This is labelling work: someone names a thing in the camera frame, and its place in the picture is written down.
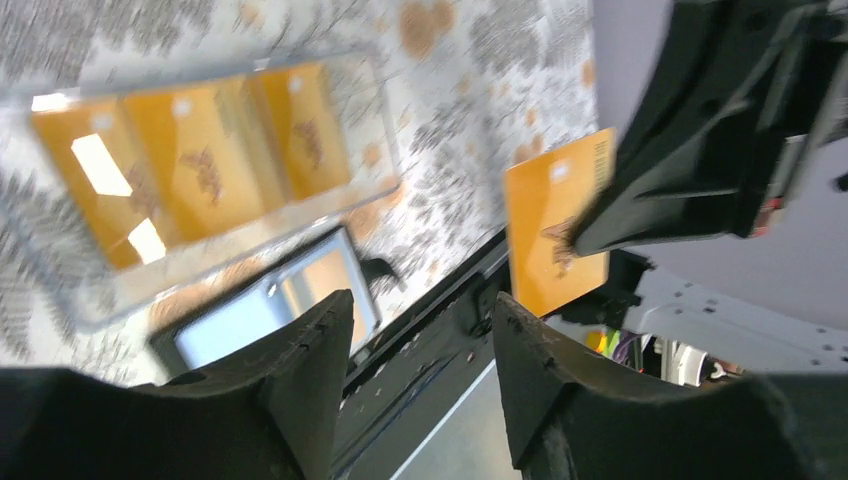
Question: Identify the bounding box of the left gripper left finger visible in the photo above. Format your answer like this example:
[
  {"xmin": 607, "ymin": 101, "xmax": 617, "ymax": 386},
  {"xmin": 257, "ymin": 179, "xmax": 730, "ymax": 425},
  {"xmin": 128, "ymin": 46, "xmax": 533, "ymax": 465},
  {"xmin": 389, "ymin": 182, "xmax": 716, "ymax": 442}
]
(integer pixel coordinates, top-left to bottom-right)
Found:
[{"xmin": 1, "ymin": 290, "xmax": 354, "ymax": 479}]

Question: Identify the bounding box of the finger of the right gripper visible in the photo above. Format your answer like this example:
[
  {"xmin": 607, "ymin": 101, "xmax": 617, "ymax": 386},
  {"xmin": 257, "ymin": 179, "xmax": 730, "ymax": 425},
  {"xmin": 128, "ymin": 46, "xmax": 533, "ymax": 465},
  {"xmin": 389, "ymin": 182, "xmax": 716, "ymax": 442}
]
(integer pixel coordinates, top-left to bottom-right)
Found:
[{"xmin": 572, "ymin": 1, "xmax": 847, "ymax": 256}]

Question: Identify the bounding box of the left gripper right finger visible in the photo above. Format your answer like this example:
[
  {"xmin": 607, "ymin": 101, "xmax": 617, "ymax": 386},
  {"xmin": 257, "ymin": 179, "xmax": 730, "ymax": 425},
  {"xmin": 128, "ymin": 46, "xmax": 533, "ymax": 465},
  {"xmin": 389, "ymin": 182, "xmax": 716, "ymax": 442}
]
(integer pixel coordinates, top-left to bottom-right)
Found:
[{"xmin": 492, "ymin": 293, "xmax": 847, "ymax": 479}]

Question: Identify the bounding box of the black leather card holder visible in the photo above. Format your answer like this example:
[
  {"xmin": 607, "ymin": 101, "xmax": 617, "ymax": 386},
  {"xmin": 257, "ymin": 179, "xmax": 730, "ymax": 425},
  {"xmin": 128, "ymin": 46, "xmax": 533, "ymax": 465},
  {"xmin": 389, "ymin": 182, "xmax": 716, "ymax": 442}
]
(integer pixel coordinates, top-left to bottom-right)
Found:
[{"xmin": 148, "ymin": 225, "xmax": 403, "ymax": 377}]

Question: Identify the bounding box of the orange credit card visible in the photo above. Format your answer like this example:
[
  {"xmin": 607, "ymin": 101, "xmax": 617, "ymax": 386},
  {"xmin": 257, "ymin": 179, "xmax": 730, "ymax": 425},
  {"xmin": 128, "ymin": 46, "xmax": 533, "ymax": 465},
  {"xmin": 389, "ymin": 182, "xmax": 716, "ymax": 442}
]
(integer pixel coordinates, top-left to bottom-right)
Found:
[
  {"xmin": 299, "ymin": 249, "xmax": 366, "ymax": 347},
  {"xmin": 504, "ymin": 128, "xmax": 616, "ymax": 317}
]

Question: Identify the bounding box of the clear plastic card box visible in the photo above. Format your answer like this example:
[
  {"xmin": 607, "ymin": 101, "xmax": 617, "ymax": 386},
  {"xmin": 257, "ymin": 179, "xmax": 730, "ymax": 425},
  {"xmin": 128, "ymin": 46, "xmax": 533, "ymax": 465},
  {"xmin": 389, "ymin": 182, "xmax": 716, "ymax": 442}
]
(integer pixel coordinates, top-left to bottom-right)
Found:
[{"xmin": 1, "ymin": 48, "xmax": 399, "ymax": 331}]

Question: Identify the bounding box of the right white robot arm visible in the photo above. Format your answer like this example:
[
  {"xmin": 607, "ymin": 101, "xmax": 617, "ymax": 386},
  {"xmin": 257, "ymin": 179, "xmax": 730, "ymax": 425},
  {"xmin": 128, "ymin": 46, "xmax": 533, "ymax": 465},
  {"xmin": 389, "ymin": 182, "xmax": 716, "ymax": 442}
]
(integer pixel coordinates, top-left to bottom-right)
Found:
[{"xmin": 569, "ymin": 1, "xmax": 847, "ymax": 373}]

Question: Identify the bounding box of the gold credit cards stack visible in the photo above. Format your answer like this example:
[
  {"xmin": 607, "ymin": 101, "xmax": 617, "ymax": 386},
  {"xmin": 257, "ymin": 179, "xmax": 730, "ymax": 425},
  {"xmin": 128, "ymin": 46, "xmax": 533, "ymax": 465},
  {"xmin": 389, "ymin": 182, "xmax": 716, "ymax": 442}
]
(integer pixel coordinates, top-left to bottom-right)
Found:
[{"xmin": 29, "ymin": 63, "xmax": 352, "ymax": 269}]

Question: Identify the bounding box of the floral pattern table mat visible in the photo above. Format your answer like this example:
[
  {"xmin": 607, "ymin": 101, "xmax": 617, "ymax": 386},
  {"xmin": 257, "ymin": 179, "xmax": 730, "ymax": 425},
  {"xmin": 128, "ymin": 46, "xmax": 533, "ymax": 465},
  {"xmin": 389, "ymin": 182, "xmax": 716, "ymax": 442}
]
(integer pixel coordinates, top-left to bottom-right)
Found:
[{"xmin": 1, "ymin": 0, "xmax": 597, "ymax": 386}]

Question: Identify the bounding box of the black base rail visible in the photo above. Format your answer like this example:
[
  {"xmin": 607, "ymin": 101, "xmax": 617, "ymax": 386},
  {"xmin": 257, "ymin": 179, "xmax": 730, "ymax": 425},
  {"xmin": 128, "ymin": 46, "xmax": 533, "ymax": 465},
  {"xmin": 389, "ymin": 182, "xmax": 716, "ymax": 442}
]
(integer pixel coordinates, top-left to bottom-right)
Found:
[{"xmin": 329, "ymin": 231, "xmax": 510, "ymax": 479}]

